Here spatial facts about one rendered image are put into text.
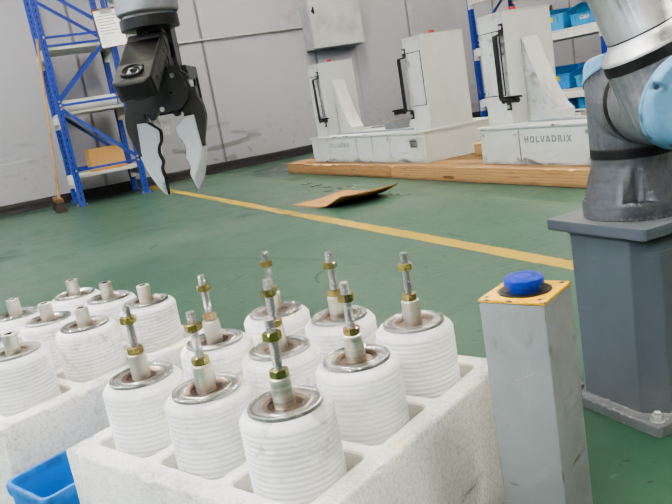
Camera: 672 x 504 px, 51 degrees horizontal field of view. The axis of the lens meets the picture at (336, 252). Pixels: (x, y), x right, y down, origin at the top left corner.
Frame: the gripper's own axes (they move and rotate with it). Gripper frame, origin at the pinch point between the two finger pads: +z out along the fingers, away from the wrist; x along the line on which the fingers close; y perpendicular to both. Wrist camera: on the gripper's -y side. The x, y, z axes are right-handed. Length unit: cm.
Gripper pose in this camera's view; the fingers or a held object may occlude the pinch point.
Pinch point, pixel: (179, 182)
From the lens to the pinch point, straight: 91.0
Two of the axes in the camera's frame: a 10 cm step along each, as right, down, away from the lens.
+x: -9.9, 1.6, 0.5
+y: 0.2, -2.1, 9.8
